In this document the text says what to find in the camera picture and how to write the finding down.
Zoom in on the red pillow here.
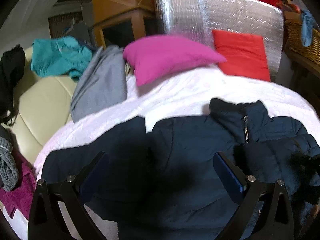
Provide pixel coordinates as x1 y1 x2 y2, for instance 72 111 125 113
212 30 271 82

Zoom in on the navy blue puffer jacket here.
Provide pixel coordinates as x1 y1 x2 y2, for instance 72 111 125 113
41 99 319 239

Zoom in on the orange wooden cabinet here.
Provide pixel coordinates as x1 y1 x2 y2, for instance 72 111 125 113
92 0 158 47

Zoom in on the grey knit sweater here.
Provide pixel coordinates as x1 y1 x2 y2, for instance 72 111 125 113
0 137 19 192

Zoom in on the black garment on sofa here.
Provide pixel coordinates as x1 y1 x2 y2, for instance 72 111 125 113
1 44 25 126

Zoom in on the teal garment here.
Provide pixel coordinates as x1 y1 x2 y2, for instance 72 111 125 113
30 36 93 80

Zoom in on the wicker basket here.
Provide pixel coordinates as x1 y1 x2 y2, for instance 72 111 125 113
284 17 320 67

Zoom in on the grey garment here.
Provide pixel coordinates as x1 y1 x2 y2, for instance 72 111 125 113
71 45 127 123

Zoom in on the magenta fleece garment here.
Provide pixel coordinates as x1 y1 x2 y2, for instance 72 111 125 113
1 150 36 220

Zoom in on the magenta pillow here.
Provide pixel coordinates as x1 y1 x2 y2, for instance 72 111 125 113
123 35 226 86

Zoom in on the blue cloth in basket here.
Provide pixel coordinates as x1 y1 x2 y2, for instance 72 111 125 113
301 10 315 47

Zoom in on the silver foil insulation panel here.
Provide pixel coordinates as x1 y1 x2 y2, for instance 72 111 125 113
155 0 284 81

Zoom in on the cream leather sofa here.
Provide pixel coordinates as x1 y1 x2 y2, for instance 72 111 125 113
7 47 76 164

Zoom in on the white bed cover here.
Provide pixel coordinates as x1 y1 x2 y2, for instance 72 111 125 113
0 64 320 240

